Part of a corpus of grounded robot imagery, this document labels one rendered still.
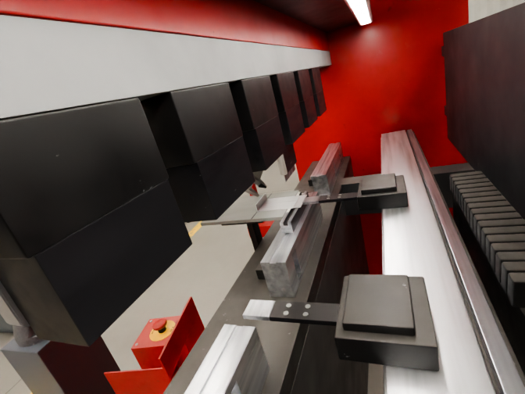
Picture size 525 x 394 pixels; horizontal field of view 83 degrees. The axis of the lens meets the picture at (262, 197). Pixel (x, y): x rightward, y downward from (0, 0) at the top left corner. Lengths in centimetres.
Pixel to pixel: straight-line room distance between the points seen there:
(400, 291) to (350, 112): 127
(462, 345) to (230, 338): 32
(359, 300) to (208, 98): 33
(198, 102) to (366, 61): 126
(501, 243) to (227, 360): 42
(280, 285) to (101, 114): 52
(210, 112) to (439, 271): 42
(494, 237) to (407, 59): 117
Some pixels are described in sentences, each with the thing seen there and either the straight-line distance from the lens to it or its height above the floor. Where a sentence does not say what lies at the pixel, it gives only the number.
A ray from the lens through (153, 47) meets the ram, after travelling 37.
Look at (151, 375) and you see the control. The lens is 82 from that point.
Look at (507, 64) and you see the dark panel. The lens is 86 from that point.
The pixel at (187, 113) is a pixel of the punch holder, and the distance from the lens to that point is 38.
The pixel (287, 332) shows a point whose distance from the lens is 63.
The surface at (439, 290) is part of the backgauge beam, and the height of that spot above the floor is 98.
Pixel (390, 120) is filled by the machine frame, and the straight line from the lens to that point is 162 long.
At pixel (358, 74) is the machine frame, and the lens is 160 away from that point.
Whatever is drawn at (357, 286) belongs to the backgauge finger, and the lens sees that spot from 45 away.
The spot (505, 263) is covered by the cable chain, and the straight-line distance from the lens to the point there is 49.
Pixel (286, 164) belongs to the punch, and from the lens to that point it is 77.
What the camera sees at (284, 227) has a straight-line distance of 75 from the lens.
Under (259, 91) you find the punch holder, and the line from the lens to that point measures 60.
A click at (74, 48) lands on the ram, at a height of 138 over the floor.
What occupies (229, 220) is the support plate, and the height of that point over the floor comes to 100.
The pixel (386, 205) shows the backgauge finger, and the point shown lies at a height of 100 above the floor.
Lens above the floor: 132
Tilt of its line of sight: 19 degrees down
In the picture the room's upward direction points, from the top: 15 degrees counter-clockwise
